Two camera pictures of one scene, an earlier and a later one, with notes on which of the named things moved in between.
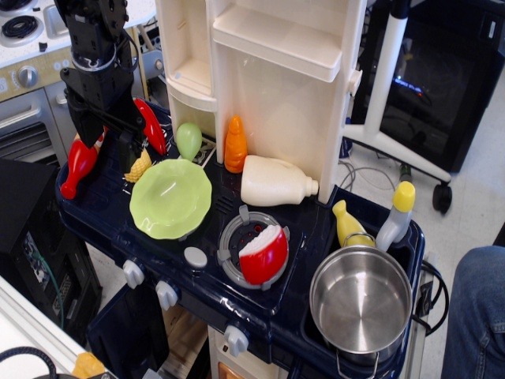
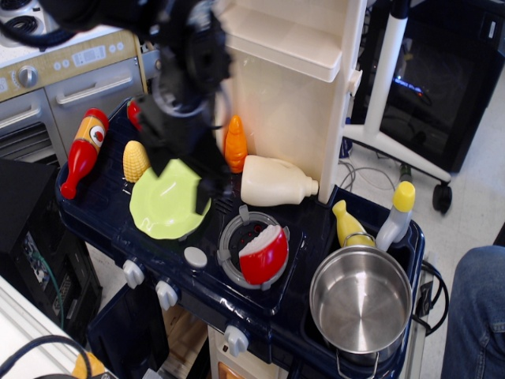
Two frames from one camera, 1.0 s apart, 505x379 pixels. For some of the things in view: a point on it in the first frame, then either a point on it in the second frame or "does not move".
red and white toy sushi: x=265 y=258 does not move
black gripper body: x=102 y=99 → x=192 y=138
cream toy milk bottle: x=267 y=182 does not move
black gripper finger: x=89 y=129 → x=158 y=160
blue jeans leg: x=475 y=339 does not move
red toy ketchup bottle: x=80 y=155 does not move
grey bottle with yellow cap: x=395 y=227 does not move
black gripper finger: x=130 y=146 → x=205 y=190
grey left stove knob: x=133 y=272 does not move
